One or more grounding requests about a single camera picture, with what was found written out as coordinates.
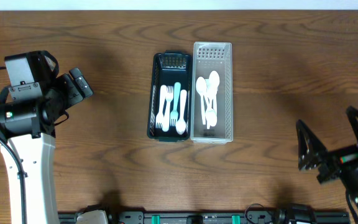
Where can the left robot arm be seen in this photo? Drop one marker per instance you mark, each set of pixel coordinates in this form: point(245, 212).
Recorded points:
point(29, 113)

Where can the clear plastic basket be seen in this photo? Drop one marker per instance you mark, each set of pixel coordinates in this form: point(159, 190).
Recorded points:
point(209, 56)

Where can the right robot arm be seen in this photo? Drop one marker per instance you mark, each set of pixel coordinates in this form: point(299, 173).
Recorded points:
point(339, 164)

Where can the white plastic fork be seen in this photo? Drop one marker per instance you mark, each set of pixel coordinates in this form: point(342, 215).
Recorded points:
point(176, 95)
point(166, 118)
point(160, 116)

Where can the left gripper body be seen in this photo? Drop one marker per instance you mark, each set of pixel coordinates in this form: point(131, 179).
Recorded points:
point(74, 90)

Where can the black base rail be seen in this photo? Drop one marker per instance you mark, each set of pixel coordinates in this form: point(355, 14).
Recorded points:
point(255, 213)

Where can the black plastic basket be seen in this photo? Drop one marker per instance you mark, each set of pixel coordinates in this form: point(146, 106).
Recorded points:
point(168, 68)

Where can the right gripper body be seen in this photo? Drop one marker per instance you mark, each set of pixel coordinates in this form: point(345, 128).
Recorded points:
point(350, 163)

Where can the white spoon crossing sideways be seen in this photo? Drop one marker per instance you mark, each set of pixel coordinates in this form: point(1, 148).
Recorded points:
point(214, 81)

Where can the white plastic spoon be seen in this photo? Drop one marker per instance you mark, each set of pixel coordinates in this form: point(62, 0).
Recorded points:
point(181, 124)

